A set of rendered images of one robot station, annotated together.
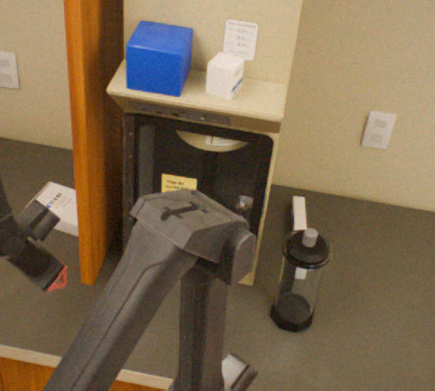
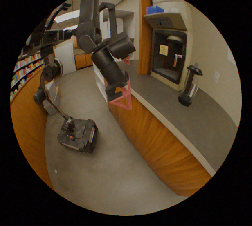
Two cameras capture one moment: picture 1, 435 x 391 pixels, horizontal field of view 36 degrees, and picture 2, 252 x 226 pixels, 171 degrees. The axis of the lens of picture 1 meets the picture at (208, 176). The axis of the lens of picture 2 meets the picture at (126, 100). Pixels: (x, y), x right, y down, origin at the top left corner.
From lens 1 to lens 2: 1.10 m
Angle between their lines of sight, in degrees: 41
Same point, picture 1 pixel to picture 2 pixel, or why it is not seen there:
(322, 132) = (205, 73)
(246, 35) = (175, 10)
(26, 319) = not seen: hidden behind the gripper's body
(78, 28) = (141, 9)
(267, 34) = (179, 10)
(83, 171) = (140, 38)
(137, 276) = not seen: outside the picture
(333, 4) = (206, 41)
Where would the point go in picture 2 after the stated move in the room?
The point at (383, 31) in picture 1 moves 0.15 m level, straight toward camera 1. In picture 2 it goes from (216, 50) to (214, 45)
